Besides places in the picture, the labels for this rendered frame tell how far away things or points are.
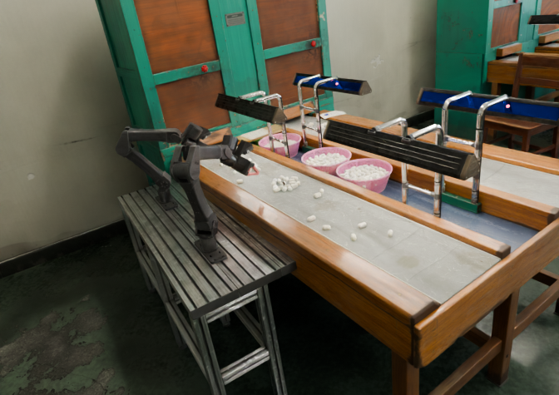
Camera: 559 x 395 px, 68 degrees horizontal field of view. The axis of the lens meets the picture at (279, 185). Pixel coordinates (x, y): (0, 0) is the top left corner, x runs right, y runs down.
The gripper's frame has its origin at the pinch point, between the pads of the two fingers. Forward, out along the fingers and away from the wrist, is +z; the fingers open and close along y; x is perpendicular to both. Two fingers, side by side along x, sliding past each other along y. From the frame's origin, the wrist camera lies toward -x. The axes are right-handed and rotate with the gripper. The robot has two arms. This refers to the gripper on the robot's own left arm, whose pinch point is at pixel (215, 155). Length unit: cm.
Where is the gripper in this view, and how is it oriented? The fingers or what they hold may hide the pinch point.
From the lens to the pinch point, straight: 222.1
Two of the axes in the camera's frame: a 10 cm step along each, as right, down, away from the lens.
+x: -4.3, 9.0, 0.2
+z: 7.1, 3.2, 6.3
